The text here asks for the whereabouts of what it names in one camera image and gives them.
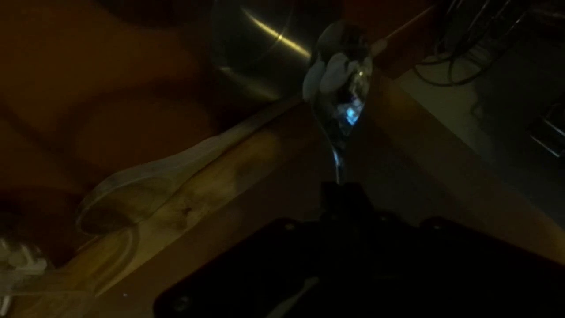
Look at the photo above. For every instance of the stainless steel toaster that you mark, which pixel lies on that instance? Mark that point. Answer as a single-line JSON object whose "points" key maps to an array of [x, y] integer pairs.
{"points": [[265, 42]]}

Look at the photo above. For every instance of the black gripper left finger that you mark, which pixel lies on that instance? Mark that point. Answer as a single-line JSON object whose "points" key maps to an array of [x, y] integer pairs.
{"points": [[334, 206]]}

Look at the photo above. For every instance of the clear container of white objects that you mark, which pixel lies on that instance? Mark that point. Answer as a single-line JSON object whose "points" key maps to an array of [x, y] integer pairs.
{"points": [[20, 266]]}

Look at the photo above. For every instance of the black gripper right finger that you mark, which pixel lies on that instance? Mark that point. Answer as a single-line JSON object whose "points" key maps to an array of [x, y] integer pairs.
{"points": [[355, 206]]}

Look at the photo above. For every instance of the silver spoon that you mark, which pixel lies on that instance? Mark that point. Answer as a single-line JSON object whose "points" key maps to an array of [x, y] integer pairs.
{"points": [[346, 112]]}

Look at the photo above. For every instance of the small white object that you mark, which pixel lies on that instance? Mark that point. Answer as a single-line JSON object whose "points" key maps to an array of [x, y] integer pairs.
{"points": [[329, 73]]}

